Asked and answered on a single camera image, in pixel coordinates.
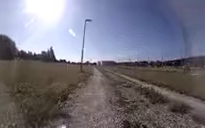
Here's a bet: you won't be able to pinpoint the grey gravel track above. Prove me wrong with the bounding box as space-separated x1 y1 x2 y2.
55 66 205 128

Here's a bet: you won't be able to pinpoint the dark wood of trees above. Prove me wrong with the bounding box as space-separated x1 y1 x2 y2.
0 29 98 66

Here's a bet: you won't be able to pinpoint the dry grass field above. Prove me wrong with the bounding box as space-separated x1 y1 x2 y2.
103 65 205 102
0 59 95 128

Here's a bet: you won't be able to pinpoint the low distant buildings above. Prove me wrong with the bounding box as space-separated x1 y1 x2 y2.
101 55 205 68

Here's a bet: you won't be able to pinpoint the tall street lamp pole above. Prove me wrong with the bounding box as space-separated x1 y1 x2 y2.
79 18 93 72

